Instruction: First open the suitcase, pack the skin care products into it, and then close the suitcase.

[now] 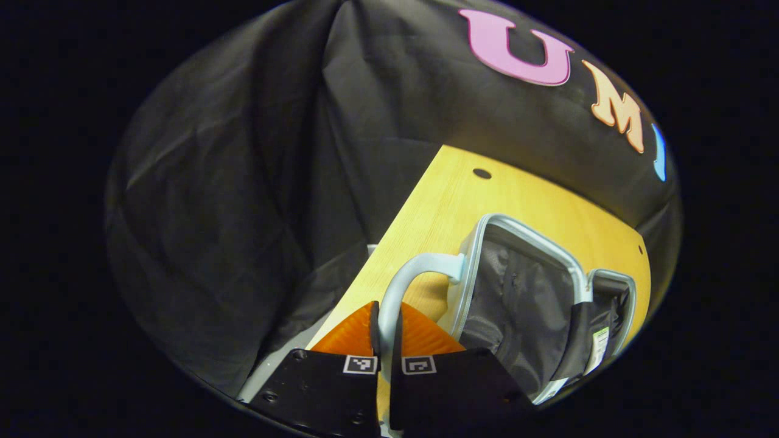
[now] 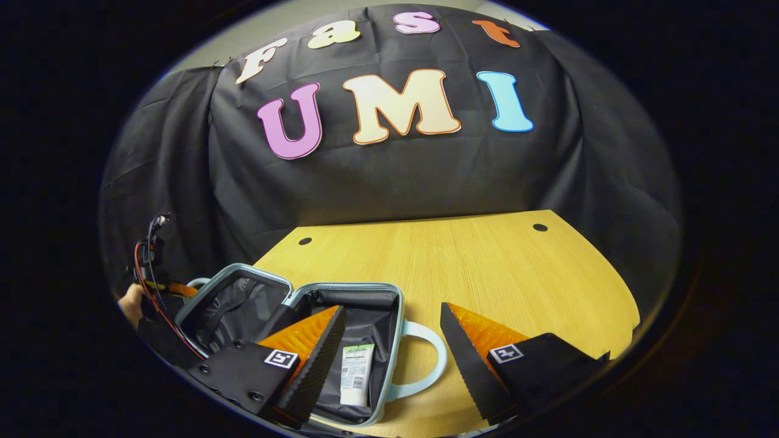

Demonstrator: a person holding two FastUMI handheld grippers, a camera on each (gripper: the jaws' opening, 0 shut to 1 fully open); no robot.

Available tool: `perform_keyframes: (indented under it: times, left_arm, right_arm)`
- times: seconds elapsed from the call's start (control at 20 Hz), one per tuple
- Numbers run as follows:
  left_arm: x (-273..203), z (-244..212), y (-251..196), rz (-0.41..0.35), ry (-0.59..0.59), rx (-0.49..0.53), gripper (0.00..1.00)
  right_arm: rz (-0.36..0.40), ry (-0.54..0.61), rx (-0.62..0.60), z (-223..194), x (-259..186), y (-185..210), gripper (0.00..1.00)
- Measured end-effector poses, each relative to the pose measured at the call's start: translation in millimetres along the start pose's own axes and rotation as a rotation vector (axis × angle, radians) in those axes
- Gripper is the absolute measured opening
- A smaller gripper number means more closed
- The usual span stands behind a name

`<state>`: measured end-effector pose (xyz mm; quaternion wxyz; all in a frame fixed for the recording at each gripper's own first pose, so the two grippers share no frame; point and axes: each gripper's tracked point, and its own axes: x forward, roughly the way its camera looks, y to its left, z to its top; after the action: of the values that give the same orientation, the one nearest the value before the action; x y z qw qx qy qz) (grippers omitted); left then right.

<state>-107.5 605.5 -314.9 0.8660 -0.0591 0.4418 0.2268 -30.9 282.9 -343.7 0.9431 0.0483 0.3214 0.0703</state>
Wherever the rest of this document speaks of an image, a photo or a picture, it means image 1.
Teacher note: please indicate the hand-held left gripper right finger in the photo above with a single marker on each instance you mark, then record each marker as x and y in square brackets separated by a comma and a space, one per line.
[450, 392]

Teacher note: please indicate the black backdrop cloth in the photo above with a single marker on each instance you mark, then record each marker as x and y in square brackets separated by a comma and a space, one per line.
[243, 182]

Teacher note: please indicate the small pale blue suitcase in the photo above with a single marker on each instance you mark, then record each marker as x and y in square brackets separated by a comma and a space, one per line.
[517, 298]

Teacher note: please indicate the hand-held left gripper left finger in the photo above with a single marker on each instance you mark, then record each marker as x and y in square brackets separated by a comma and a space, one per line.
[322, 392]

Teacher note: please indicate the white tube with green cap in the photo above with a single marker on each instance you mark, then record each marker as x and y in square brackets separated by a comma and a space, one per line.
[598, 350]

